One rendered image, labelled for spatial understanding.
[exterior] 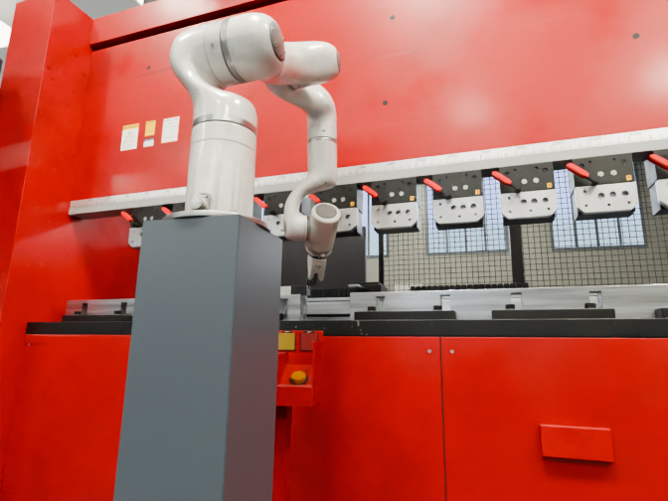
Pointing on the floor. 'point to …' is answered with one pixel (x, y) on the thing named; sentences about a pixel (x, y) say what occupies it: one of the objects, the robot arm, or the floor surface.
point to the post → (516, 254)
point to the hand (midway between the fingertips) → (311, 279)
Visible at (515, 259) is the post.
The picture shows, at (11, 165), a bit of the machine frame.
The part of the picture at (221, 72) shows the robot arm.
